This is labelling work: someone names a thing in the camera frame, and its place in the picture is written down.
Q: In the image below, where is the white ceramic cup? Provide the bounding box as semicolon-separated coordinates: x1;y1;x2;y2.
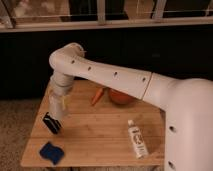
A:
49;94;65;120

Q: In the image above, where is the white tube bottle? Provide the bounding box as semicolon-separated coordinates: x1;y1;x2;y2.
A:
128;120;149;158

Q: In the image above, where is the orange carrot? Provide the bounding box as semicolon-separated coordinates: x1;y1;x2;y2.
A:
91;88;104;106

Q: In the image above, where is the orange bowl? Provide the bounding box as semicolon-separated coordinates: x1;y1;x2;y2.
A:
108;89;135;105

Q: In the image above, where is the dark cabinet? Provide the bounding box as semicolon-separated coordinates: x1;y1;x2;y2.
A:
0;25;213;99

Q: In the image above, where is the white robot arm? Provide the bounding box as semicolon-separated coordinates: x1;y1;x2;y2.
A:
49;43;213;171

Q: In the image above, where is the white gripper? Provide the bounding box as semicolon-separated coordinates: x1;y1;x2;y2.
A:
50;71;74;110

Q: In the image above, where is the blue sponge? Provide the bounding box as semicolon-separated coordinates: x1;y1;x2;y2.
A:
39;142;64;165

